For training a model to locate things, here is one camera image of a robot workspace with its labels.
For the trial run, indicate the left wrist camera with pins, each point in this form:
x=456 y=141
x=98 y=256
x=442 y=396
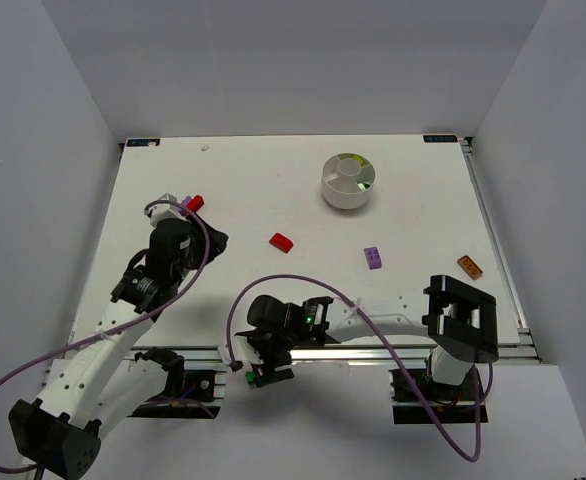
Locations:
x=163 y=211

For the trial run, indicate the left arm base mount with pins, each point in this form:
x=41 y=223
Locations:
x=191 y=392

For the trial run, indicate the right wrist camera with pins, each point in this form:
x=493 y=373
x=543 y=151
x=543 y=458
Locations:
x=243 y=355

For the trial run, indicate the blue label sticker left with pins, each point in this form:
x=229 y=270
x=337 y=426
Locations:
x=142 y=142

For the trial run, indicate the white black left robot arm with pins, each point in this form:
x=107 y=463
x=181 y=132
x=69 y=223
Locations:
x=62 y=429

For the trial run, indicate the purple curved lego brick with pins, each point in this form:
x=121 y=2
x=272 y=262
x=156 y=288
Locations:
x=373 y=258

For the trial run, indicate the long red lego brick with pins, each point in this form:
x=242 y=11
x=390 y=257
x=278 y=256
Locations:
x=196 y=203

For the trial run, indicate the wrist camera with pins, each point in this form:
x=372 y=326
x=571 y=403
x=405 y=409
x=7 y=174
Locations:
x=163 y=211
x=243 y=355

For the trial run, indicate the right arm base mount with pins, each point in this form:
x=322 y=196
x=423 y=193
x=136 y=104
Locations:
x=451 y=404

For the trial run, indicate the blue label sticker right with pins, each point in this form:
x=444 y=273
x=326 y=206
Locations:
x=440 y=138

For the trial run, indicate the red curved lego piece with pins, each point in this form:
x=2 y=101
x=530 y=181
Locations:
x=281 y=242

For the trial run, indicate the white round divided container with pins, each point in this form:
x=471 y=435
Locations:
x=339 y=182

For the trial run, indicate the blue label sticker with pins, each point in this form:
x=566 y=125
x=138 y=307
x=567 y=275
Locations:
x=440 y=138
x=142 y=142

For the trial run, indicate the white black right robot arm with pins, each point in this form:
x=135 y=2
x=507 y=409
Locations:
x=459 y=318

